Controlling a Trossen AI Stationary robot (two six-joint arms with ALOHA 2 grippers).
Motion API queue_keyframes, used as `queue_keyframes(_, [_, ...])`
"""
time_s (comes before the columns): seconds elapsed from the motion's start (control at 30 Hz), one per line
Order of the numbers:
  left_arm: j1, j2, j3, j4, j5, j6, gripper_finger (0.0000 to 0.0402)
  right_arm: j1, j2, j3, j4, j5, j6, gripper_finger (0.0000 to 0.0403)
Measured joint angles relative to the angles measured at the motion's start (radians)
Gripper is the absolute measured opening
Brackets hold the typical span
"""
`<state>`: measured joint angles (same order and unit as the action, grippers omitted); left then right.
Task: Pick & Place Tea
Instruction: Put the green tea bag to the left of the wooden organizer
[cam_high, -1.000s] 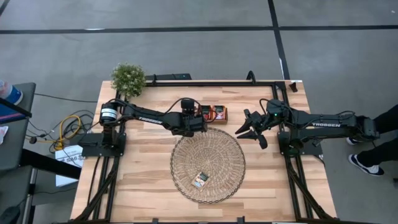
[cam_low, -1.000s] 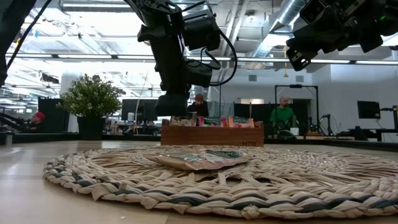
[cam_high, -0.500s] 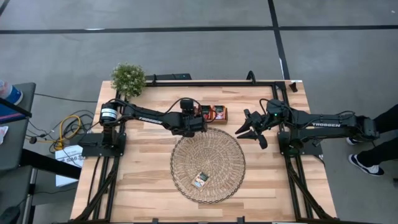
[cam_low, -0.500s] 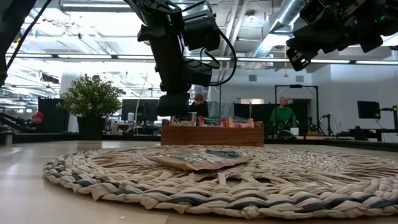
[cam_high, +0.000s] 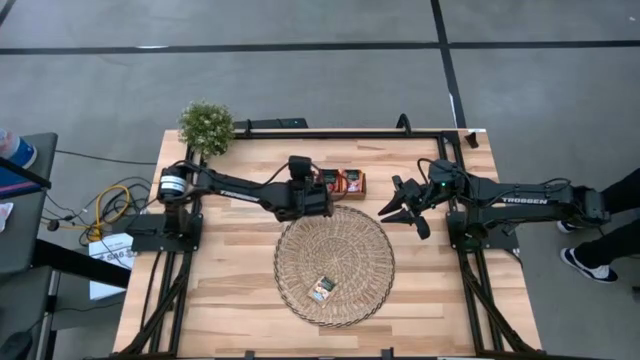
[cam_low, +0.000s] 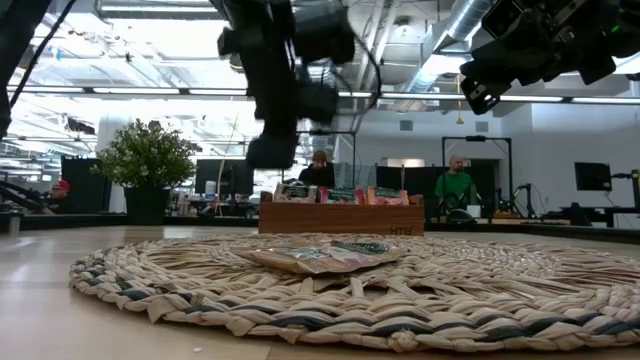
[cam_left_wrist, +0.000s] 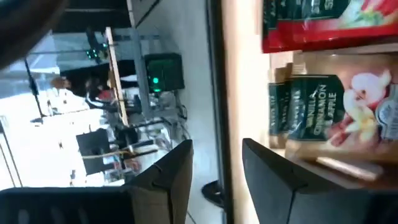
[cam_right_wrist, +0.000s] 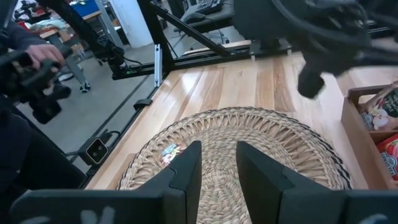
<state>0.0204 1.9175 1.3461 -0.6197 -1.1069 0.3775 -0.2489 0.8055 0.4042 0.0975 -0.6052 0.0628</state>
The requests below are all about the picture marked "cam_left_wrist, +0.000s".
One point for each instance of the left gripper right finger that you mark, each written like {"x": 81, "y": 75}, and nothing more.
{"x": 280, "y": 202}

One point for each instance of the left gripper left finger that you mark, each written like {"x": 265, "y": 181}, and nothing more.
{"x": 155, "y": 202}

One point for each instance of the flat black device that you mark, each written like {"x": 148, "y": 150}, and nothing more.
{"x": 214, "y": 194}

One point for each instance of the black computer monitor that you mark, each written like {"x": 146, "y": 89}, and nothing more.
{"x": 93, "y": 152}

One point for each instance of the black device green light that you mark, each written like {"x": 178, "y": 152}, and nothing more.
{"x": 164, "y": 71}

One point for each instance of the person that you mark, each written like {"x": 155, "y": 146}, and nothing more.
{"x": 84, "y": 81}

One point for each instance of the wooden three-compartment tray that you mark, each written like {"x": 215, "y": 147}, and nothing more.
{"x": 326, "y": 60}

